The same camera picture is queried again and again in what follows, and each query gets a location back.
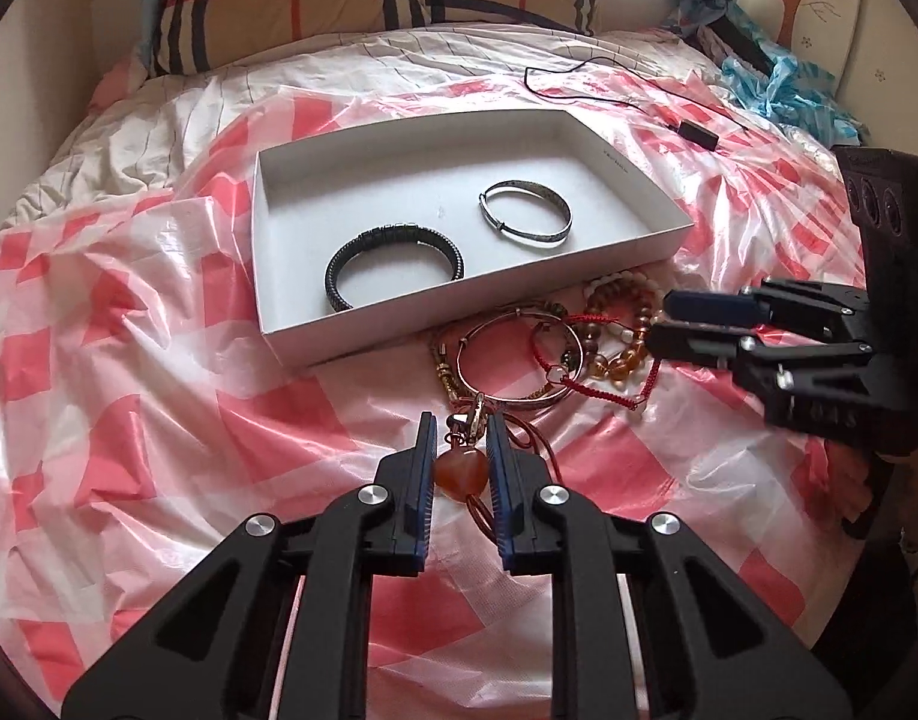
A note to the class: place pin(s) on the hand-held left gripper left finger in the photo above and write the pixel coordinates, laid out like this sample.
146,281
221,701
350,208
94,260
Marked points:
427,469

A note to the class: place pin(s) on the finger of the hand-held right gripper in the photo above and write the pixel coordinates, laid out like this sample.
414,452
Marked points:
684,341
706,305

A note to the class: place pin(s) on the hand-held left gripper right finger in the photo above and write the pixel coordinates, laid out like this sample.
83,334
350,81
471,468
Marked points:
498,469

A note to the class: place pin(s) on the thin hinged metal bangle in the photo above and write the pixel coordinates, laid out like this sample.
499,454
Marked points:
556,390

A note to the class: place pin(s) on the white cardboard box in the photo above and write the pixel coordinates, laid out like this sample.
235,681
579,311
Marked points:
399,195

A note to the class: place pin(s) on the engraved silver bangle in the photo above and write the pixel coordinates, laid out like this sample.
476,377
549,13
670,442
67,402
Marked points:
538,241

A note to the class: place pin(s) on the blue plastic bag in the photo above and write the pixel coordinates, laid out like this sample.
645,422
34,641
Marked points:
789,82

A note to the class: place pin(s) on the red checkered plastic sheet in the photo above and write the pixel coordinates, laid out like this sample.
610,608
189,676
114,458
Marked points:
166,390

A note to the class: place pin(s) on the white striped blanket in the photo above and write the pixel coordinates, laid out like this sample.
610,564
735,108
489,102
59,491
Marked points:
166,120

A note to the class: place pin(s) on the plaid pillow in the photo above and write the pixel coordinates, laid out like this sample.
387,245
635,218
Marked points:
294,0

